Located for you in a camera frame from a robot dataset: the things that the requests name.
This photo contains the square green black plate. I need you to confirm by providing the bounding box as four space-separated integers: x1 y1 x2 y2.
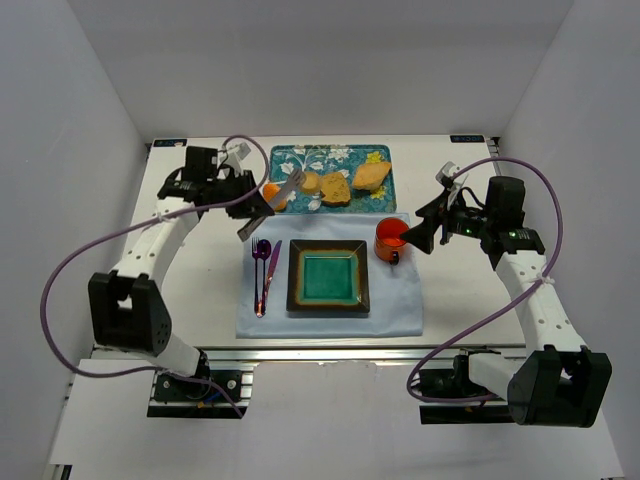
286 239 370 316

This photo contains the light blue cloth napkin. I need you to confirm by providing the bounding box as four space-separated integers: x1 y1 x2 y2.
236 214 423 339

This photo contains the small round bread roll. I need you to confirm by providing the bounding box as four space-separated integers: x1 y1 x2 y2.
300 171 321 195

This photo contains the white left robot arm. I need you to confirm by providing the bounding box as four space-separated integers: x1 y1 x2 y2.
89 197 424 379

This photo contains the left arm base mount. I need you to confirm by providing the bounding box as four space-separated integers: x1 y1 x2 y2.
147 362 254 420

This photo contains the orange glazed bun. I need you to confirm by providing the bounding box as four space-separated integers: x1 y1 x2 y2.
262 183 287 211

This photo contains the teal floral tray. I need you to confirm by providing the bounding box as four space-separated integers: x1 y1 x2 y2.
269 144 397 214

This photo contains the aluminium frame rail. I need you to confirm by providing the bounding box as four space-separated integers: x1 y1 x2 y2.
89 344 531 364

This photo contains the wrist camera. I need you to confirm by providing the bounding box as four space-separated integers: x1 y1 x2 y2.
485 176 526 228
181 146 218 184

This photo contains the orange mug black handle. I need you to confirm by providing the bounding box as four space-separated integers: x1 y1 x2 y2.
374 217 410 266

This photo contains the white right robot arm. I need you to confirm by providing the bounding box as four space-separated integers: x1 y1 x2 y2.
402 177 612 428

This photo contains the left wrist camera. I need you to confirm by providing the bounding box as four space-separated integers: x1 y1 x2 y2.
181 146 218 184

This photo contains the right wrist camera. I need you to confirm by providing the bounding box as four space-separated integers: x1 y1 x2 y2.
485 176 526 228

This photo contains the brown bread slice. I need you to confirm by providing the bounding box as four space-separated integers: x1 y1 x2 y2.
320 172 351 206

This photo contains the large flat pastry bread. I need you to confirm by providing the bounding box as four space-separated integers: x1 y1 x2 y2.
352 162 391 191

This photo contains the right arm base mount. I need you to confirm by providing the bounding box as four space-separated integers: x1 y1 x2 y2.
413 355 514 425

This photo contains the purple metallic knife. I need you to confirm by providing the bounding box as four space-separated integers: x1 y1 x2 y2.
261 240 282 314

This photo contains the purple metallic spoon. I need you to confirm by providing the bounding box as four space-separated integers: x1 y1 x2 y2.
258 239 272 317

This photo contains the purple metallic fork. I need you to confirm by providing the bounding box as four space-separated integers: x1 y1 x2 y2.
251 238 261 315

